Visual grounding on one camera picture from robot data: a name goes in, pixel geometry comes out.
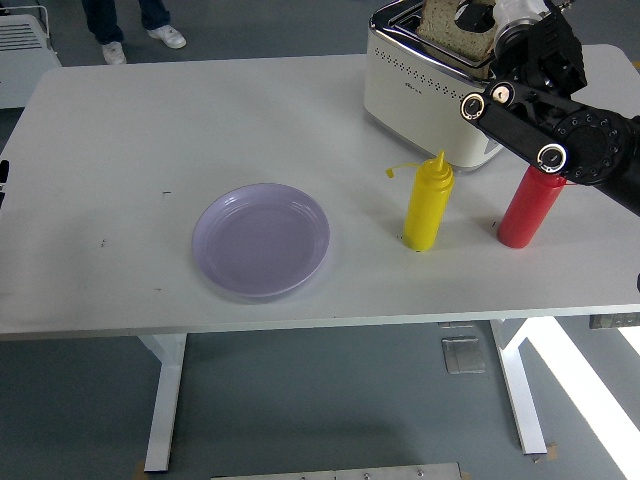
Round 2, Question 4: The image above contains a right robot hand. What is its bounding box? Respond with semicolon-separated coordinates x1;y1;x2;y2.
453;0;549;30

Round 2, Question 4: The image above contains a brown-crusted bread slice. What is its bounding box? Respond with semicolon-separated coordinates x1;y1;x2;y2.
416;0;501;80

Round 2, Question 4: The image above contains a cream and chrome toaster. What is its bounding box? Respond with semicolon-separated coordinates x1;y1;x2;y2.
363;0;506;174

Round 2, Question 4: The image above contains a purple round plate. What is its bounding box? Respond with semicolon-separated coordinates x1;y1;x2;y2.
191;182;331;300

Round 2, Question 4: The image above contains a white slatted cart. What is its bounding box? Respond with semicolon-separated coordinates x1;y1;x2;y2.
0;4;64;109

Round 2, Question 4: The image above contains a person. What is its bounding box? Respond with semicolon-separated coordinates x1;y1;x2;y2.
82;0;187;66

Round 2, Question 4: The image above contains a red squeeze bottle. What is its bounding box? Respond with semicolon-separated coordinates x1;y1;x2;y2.
496;164;574;250

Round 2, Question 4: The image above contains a yellow squeeze bottle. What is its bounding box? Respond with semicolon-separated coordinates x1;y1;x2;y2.
384;149;455;253

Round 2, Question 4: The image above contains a white table leg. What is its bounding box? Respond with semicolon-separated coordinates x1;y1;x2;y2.
487;319;549;456
137;332;189;474

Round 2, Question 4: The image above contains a grey table control panel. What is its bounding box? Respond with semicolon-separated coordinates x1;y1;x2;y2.
588;312;640;331

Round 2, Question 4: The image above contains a metal floor outlet cover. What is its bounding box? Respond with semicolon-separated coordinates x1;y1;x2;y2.
440;335;489;375

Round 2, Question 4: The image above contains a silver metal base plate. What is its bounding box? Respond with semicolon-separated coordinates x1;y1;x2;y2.
209;462;464;480

